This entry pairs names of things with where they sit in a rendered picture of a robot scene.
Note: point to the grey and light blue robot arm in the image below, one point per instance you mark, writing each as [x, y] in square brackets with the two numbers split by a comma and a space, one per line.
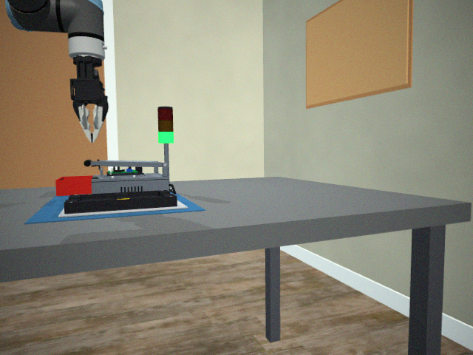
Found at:
[81, 19]

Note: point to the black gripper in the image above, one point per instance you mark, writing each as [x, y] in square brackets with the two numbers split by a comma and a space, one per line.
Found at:
[88, 90]

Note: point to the green circuit board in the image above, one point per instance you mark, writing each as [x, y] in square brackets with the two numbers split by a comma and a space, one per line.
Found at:
[122, 171]

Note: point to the red bin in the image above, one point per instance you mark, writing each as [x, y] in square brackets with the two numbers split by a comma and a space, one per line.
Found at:
[75, 185]

